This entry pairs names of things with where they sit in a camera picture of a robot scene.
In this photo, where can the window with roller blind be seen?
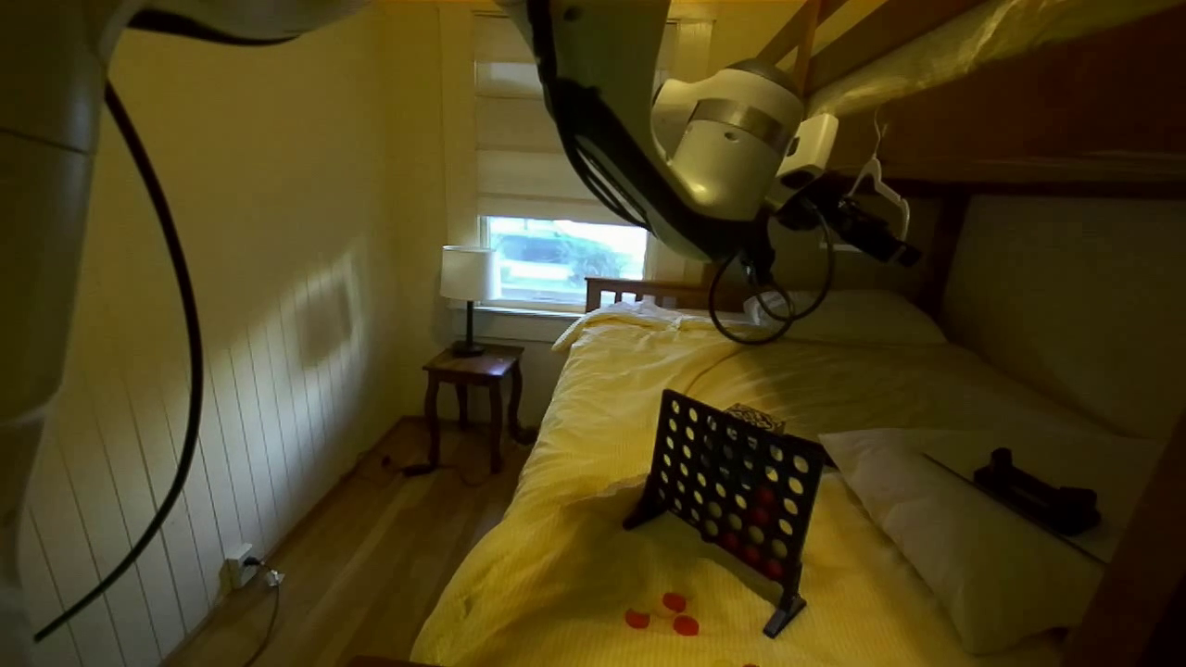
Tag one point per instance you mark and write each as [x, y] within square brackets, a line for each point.
[547, 232]

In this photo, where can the black telephone handset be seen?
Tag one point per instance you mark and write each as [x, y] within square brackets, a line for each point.
[1060, 510]

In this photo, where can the wall socket with plug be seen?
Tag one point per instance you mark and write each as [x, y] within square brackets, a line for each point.
[245, 563]

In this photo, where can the wooden bunk bed frame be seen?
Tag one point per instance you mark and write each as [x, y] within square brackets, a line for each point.
[1014, 99]

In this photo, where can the white pillow near grid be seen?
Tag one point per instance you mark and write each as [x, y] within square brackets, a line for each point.
[1000, 574]

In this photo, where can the yellow striped bed duvet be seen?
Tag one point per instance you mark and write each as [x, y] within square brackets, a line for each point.
[815, 501]

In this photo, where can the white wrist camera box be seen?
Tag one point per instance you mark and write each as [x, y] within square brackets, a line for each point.
[809, 152]

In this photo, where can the white pillow at headboard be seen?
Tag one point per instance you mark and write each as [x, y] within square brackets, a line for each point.
[867, 316]

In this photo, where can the red game disc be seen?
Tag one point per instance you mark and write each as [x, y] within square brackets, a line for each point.
[640, 621]
[688, 627]
[677, 600]

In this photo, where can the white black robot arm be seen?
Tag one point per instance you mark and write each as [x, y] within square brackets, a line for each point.
[592, 55]

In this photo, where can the wooden bedside table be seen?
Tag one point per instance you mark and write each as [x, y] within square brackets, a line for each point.
[498, 372]

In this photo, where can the white plastic clothes hanger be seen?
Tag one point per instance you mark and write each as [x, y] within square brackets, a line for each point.
[872, 179]

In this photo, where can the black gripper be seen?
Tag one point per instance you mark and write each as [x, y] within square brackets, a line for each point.
[865, 216]

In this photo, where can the white shade table lamp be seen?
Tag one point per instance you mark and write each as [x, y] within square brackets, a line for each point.
[466, 280]

